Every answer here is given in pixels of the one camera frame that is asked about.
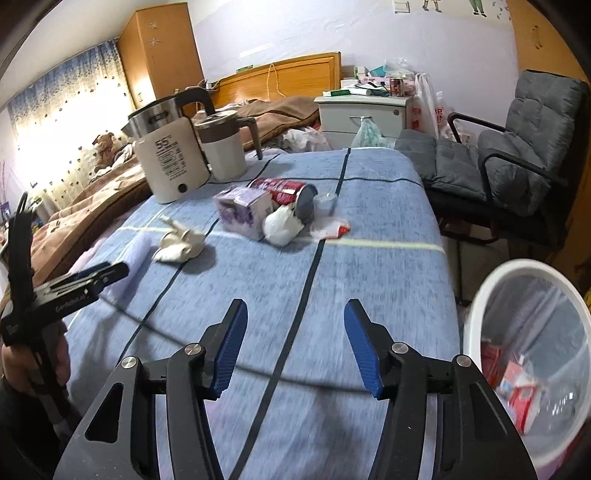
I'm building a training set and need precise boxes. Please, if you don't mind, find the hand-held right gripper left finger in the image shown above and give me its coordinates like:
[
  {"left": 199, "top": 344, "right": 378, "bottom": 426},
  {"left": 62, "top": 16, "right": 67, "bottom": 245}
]
[{"left": 58, "top": 299, "right": 249, "bottom": 480}]

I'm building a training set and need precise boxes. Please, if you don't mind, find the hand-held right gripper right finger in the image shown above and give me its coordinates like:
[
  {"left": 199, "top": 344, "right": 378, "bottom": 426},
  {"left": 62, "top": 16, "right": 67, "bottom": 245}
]
[{"left": 344, "top": 299, "right": 539, "bottom": 480}]

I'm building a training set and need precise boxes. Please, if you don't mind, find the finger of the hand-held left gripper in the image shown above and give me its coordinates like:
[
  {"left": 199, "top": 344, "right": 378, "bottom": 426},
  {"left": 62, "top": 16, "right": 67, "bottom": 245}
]
[
  {"left": 37, "top": 262, "right": 114, "bottom": 289},
  {"left": 69, "top": 261, "right": 130, "bottom": 297}
]

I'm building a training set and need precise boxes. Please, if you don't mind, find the white tissue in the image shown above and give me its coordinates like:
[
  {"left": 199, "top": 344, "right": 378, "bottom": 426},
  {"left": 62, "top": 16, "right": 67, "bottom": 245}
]
[{"left": 152, "top": 217, "right": 205, "bottom": 263}]

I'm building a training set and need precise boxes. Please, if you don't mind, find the white mesh waste bin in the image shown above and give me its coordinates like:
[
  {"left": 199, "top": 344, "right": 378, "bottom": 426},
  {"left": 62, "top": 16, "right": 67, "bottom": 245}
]
[{"left": 462, "top": 258, "right": 591, "bottom": 477}]

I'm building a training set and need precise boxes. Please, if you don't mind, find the white paper cup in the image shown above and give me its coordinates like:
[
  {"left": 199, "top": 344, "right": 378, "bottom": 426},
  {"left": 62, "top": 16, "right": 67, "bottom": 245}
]
[{"left": 262, "top": 205, "right": 306, "bottom": 247}]

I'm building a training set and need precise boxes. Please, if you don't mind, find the purple drink carton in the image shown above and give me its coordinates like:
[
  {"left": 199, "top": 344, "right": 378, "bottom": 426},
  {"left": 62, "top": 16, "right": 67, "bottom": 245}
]
[{"left": 212, "top": 186, "right": 273, "bottom": 242}]

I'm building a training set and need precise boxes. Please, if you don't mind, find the small grey cup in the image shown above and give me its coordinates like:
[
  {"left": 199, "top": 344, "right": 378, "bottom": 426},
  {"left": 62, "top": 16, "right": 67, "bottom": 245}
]
[{"left": 313, "top": 193, "right": 338, "bottom": 218}]

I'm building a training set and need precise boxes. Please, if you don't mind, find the red drink carton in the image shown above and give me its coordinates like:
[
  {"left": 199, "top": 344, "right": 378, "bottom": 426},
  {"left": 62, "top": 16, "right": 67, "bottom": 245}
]
[{"left": 501, "top": 357, "right": 541, "bottom": 435}]

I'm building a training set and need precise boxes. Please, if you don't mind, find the red cartoon drink can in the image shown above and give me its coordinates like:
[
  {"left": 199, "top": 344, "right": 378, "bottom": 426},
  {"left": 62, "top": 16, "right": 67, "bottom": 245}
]
[{"left": 249, "top": 178, "right": 318, "bottom": 223}]

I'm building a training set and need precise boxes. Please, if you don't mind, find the person's left forearm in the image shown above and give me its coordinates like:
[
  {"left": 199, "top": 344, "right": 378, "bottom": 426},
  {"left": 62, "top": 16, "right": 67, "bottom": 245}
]
[{"left": 0, "top": 375, "right": 65, "bottom": 480}]

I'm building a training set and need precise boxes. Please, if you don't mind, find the person's left hand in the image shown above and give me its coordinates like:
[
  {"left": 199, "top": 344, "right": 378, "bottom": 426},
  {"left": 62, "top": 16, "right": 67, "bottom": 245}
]
[{"left": 0, "top": 320, "right": 71, "bottom": 396}]

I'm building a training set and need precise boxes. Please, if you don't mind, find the blue checked tablecloth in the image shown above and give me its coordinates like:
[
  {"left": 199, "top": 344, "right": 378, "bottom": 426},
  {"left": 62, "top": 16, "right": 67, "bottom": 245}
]
[{"left": 37, "top": 148, "right": 463, "bottom": 480}]

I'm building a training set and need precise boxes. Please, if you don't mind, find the brown blanket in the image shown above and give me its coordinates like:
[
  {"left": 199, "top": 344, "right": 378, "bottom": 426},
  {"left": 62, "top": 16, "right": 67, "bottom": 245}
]
[{"left": 0, "top": 95, "right": 322, "bottom": 315}]

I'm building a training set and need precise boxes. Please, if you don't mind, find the brown stuffed toy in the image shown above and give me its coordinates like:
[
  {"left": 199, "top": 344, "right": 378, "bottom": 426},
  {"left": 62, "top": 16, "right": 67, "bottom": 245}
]
[{"left": 90, "top": 133, "right": 136, "bottom": 174}]

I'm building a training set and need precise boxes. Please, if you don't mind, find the white electric kettle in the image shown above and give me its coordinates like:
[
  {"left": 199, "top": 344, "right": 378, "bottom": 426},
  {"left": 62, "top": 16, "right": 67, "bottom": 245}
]
[{"left": 121, "top": 89, "right": 216, "bottom": 205}]

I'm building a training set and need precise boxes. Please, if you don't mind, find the white mug with brown lid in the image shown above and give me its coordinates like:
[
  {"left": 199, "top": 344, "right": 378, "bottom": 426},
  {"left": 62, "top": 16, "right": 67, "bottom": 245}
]
[{"left": 193, "top": 111, "right": 264, "bottom": 182}]

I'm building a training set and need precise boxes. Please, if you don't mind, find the blue white dotted curtain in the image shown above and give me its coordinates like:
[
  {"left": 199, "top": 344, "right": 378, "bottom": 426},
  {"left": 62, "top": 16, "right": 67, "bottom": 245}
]
[{"left": 6, "top": 39, "right": 136, "bottom": 217}]

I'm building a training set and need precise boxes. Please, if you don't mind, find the green plastic bag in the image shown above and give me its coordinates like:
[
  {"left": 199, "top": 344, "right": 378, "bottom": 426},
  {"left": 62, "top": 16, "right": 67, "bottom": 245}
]
[{"left": 352, "top": 116, "right": 384, "bottom": 150}]

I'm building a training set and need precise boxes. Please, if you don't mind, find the wooden wardrobe with star decals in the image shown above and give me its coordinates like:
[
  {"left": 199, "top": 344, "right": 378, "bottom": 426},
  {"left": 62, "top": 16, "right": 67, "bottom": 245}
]
[{"left": 116, "top": 2, "right": 206, "bottom": 112}]

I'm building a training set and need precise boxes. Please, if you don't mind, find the white crumpled cloth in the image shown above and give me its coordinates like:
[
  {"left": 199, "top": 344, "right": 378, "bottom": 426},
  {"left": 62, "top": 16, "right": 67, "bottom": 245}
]
[{"left": 281, "top": 128, "right": 331, "bottom": 153}]

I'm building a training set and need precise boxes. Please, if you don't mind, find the white nightstand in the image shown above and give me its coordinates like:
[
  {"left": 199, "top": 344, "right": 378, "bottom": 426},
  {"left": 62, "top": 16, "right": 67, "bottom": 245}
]
[{"left": 314, "top": 95, "right": 410, "bottom": 150}]

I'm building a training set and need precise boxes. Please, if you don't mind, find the white red shopping bag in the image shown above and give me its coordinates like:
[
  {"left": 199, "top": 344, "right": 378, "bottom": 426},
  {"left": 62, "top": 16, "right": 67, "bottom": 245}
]
[{"left": 409, "top": 73, "right": 451, "bottom": 140}]

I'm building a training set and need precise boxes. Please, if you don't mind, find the wooden headboard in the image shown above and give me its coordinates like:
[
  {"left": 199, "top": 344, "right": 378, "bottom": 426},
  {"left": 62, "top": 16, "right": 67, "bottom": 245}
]
[{"left": 210, "top": 52, "right": 343, "bottom": 112}]

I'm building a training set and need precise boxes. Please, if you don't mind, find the grey quilted chair cushion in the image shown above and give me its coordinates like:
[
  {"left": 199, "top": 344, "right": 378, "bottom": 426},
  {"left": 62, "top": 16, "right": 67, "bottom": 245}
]
[{"left": 394, "top": 70, "right": 590, "bottom": 217}]

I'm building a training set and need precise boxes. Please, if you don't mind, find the clear plastic bag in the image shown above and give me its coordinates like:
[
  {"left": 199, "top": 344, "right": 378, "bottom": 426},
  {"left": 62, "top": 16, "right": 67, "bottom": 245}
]
[{"left": 382, "top": 57, "right": 417, "bottom": 78}]

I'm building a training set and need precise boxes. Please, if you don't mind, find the tall wooden wardrobe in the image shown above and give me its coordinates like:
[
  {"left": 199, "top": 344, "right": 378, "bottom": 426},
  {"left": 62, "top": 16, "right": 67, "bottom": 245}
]
[{"left": 505, "top": 0, "right": 591, "bottom": 93}]

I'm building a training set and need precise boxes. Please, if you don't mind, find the black cable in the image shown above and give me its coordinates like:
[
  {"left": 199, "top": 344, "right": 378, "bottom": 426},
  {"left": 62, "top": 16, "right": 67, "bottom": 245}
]
[{"left": 65, "top": 295, "right": 463, "bottom": 396}]

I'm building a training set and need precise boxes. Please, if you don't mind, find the black frame armchair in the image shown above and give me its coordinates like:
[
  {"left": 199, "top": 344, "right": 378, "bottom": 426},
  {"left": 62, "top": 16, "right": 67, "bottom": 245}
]
[{"left": 416, "top": 69, "right": 591, "bottom": 252}]

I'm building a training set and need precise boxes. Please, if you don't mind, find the white cable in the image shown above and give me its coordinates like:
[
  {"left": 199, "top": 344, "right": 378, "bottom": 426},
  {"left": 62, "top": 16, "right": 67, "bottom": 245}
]
[{"left": 266, "top": 62, "right": 285, "bottom": 100}]

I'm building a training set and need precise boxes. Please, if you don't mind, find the cartoon wall sticker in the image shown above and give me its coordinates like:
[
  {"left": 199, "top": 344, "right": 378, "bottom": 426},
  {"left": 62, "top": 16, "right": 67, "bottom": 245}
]
[{"left": 420, "top": 0, "right": 509, "bottom": 20}]

